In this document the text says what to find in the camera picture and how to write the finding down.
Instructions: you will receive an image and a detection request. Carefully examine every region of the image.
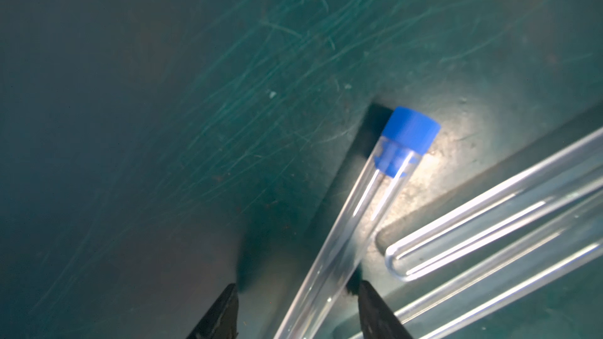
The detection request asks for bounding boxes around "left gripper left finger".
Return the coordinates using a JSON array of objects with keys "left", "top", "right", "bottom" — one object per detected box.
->
[{"left": 186, "top": 283, "right": 240, "bottom": 339}]

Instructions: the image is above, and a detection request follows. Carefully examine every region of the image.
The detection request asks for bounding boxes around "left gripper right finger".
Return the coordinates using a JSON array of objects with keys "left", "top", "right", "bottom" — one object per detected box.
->
[{"left": 358, "top": 280, "right": 412, "bottom": 339}]

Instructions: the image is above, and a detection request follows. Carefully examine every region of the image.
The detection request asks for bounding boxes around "test tube horizontal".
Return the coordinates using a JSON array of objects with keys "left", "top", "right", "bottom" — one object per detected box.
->
[{"left": 275, "top": 107, "right": 441, "bottom": 338}]

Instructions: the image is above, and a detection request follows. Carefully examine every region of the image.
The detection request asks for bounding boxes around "test tube middle lower diagonal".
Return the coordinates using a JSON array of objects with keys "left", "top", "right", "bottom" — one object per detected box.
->
[{"left": 395, "top": 191, "right": 602, "bottom": 338}]

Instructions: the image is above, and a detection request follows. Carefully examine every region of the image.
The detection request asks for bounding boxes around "test tube diagonal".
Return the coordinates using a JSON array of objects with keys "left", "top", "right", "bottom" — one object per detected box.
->
[
  {"left": 395, "top": 191, "right": 602, "bottom": 338},
  {"left": 385, "top": 130, "right": 602, "bottom": 282}
]

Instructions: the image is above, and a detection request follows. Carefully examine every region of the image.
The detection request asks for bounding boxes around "test tube middle upper diagonal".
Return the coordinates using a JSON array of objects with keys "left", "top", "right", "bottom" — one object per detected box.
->
[{"left": 385, "top": 130, "right": 602, "bottom": 282}]

